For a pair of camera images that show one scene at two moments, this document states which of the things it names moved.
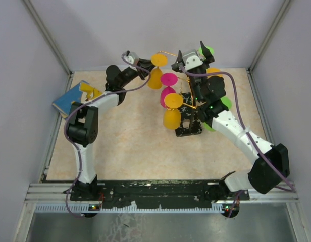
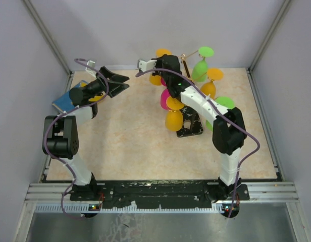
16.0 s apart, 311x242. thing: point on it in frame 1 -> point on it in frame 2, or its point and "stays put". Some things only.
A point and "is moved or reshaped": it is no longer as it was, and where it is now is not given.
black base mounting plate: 155,192 stays put
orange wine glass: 155,79 is moved or reshaped
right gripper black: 209,58 -> 158,62
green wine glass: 228,105 stays put
